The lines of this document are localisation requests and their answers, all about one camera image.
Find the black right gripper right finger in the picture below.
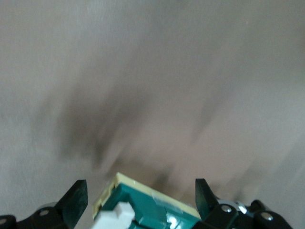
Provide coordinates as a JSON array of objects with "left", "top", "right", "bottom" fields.
[{"left": 194, "top": 178, "right": 257, "bottom": 229}]

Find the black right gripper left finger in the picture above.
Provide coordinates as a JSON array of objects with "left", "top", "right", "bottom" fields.
[{"left": 16, "top": 179, "right": 88, "bottom": 229}]

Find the green load switch cream base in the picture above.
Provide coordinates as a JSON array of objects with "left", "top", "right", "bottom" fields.
[{"left": 92, "top": 172, "right": 203, "bottom": 229}]

